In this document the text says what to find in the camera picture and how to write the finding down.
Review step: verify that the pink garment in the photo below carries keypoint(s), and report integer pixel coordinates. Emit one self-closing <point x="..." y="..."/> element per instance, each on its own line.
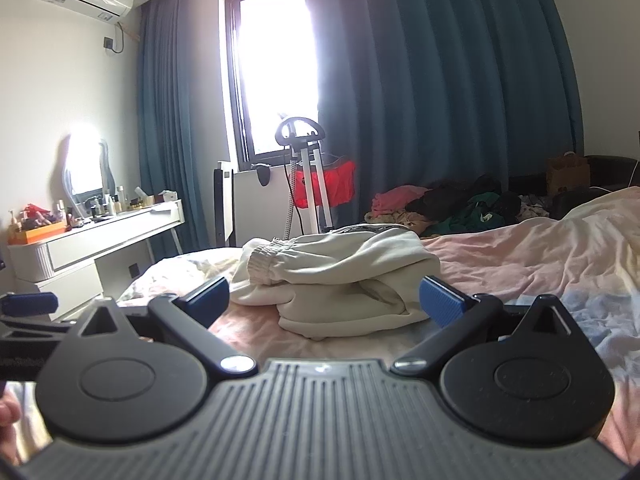
<point x="395" y="197"/>

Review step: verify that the orange tray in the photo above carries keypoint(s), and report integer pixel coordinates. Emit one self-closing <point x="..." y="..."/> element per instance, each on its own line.
<point x="37" y="234"/>

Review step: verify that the patterned white garment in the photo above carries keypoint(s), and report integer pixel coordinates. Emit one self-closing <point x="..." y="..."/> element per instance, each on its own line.
<point x="535" y="207"/>

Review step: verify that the garment steamer stand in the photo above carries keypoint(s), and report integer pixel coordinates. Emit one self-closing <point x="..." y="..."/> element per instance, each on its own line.
<point x="312" y="180"/>

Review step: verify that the white dressing table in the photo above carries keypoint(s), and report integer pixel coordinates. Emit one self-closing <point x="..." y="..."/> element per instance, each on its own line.
<point x="115" y="240"/>

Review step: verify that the black chair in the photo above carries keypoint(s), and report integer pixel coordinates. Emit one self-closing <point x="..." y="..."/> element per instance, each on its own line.
<point x="610" y="170"/>

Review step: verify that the group of cosmetics bottles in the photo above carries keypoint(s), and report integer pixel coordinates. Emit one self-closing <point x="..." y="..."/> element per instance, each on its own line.
<point x="112" y="204"/>

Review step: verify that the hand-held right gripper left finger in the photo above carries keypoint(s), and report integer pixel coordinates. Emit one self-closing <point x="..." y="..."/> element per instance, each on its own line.
<point x="210" y="300"/>

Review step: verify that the person's left hand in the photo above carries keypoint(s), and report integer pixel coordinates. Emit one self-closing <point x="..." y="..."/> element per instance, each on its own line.
<point x="7" y="417"/>

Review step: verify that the red cloth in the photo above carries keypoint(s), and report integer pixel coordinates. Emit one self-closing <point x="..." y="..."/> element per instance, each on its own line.
<point x="340" y="185"/>

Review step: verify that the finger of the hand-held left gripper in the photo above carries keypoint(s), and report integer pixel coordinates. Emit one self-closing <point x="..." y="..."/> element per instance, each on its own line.
<point x="27" y="304"/>

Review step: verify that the wide blue curtain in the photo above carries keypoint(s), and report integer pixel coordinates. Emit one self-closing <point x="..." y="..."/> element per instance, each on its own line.
<point x="450" y="85"/>

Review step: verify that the black garment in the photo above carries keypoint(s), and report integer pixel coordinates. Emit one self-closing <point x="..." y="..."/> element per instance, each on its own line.
<point x="450" y="200"/>

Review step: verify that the cream sweatpants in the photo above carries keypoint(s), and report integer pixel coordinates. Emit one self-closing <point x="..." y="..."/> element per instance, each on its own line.
<point x="340" y="270"/>

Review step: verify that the beige garment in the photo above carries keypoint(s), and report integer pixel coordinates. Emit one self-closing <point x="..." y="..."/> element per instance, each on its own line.
<point x="395" y="221"/>

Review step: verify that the vanity mirror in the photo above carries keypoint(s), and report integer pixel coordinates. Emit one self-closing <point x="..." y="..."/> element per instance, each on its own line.
<point x="85" y="165"/>

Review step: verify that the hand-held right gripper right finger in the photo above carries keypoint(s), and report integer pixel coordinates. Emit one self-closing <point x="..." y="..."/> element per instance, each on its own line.
<point x="442" y="302"/>

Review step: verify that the pastel bed sheet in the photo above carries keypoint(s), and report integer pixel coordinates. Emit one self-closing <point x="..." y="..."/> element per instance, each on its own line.
<point x="525" y="260"/>

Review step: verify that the dark framed window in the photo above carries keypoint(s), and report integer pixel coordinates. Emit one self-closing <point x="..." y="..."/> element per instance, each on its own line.
<point x="270" y="60"/>

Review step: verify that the white radiator panel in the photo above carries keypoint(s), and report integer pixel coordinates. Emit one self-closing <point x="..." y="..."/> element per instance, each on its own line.
<point x="255" y="210"/>

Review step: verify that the green garment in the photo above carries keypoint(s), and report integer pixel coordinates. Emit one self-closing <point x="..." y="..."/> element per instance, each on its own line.
<point x="470" y="217"/>

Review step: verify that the brown paper bag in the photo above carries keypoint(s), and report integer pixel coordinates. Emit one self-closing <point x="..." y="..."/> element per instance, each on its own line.
<point x="567" y="175"/>

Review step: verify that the narrow blue curtain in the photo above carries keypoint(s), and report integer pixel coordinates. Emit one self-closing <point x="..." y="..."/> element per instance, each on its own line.
<point x="170" y="110"/>

